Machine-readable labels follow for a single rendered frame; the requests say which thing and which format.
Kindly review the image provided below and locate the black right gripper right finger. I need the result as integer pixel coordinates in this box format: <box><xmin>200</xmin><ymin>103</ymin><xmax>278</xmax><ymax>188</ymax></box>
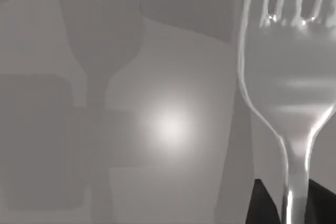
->
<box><xmin>303</xmin><ymin>178</ymin><xmax>336</xmax><ymax>224</ymax></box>

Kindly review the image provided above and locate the silver metal fork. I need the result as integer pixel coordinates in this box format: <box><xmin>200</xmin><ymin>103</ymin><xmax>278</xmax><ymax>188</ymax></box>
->
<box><xmin>237</xmin><ymin>0</ymin><xmax>336</xmax><ymax>224</ymax></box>

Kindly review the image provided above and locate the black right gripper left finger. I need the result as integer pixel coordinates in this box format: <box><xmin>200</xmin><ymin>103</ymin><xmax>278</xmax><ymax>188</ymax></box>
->
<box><xmin>244</xmin><ymin>178</ymin><xmax>283</xmax><ymax>224</ymax></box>

